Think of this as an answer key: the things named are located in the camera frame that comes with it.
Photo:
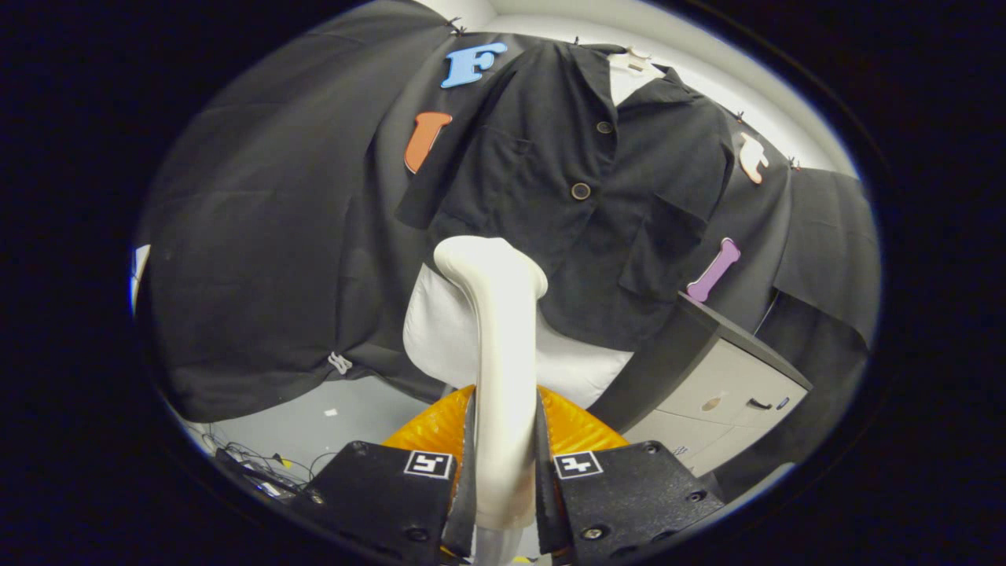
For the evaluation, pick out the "grey cabinet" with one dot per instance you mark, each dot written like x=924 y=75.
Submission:
x=731 y=377

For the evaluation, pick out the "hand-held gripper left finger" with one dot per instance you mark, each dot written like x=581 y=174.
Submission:
x=465 y=503

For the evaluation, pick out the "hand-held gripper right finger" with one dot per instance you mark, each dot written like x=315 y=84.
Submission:
x=548 y=503

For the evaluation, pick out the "white shirt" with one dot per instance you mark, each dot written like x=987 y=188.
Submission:
x=440 y=330

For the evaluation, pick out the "black backdrop cloth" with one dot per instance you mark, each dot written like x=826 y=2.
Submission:
x=275 y=236

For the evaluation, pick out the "black suit jacket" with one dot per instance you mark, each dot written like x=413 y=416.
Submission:
x=550 y=236

